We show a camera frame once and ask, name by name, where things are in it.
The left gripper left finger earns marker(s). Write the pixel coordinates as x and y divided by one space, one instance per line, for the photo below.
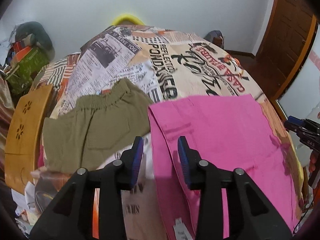
70 214

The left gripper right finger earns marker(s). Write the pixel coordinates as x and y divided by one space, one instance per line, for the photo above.
250 213

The pink pants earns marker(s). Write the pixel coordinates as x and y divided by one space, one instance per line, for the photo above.
228 131

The olive green shorts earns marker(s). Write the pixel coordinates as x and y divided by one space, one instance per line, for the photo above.
96 128

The brown wooden door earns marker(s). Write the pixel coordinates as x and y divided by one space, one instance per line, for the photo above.
290 31

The dark blue backpack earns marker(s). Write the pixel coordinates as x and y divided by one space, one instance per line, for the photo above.
216 37

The green patterned storage box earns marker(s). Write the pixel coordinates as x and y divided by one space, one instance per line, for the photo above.
25 66

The newspaper print bed blanket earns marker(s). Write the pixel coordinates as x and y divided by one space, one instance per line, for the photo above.
173 65

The orange box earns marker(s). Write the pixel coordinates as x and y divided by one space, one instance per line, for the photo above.
21 48

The yellow curved headboard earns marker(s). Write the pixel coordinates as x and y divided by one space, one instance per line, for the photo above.
127 18

